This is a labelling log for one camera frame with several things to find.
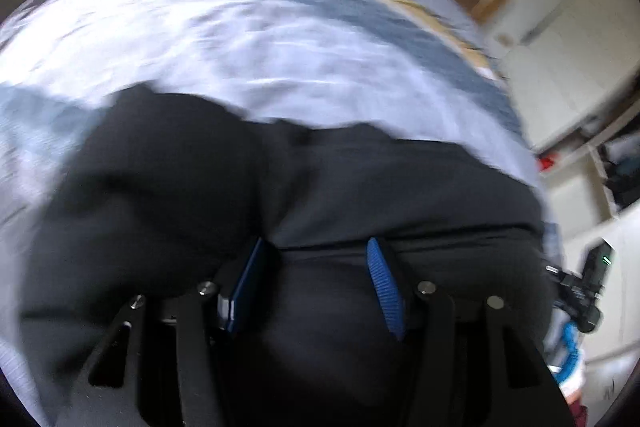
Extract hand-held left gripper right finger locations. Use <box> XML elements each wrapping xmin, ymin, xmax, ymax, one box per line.
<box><xmin>366</xmin><ymin>237</ymin><xmax>576</xmax><ymax>427</ymax></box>

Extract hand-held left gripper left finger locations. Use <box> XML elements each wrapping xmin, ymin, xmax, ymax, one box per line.
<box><xmin>57</xmin><ymin>237</ymin><xmax>268</xmax><ymax>427</ymax></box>

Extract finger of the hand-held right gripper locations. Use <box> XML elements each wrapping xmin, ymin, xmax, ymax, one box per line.
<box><xmin>545</xmin><ymin>263</ymin><xmax>585</xmax><ymax>308</ymax></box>

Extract black puffer jacket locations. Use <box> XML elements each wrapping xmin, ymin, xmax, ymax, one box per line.
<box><xmin>20</xmin><ymin>84</ymin><xmax>556</xmax><ymax>427</ymax></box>

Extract hanging clothes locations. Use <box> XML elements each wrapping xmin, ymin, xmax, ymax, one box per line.
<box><xmin>600</xmin><ymin>132</ymin><xmax>640</xmax><ymax>212</ymax></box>

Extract blue and white cloth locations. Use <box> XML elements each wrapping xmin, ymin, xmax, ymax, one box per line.
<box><xmin>547</xmin><ymin>322</ymin><xmax>587</xmax><ymax>390</ymax></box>

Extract white wardrobe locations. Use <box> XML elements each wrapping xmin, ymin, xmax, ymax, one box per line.
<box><xmin>492</xmin><ymin>0</ymin><xmax>640</xmax><ymax>408</ymax></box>

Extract bed with striped blanket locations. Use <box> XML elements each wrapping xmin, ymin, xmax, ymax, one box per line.
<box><xmin>0</xmin><ymin>0</ymin><xmax>561</xmax><ymax>427</ymax></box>

